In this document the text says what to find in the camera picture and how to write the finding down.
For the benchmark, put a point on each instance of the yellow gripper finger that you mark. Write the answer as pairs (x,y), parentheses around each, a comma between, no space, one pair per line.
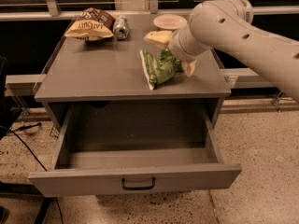
(158,38)
(188,68)

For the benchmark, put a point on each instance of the green jalapeno chip bag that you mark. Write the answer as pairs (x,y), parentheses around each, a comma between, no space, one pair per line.
(158,71)

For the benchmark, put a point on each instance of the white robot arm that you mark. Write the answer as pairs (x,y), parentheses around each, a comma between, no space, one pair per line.
(224,25)

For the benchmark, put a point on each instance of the grey cabinet with counter top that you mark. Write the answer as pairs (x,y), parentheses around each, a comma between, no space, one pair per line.
(112,70)

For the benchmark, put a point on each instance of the brown chip bag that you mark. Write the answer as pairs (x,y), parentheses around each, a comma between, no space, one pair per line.
(91,25)

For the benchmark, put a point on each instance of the grey open top drawer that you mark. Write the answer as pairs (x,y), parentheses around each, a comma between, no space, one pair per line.
(172,141)

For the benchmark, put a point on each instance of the white bowl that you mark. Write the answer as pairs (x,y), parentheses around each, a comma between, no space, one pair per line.
(169,22)

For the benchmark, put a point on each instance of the silver soda can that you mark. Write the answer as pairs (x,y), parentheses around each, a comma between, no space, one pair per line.
(121,27)

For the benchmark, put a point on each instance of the grey metal window railing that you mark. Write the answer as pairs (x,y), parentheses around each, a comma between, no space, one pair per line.
(124,10)

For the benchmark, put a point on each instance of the black object at left edge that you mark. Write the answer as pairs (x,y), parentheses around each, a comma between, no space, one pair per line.
(8,113)

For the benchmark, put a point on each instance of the black drawer handle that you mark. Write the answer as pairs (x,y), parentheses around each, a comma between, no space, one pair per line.
(133,185)

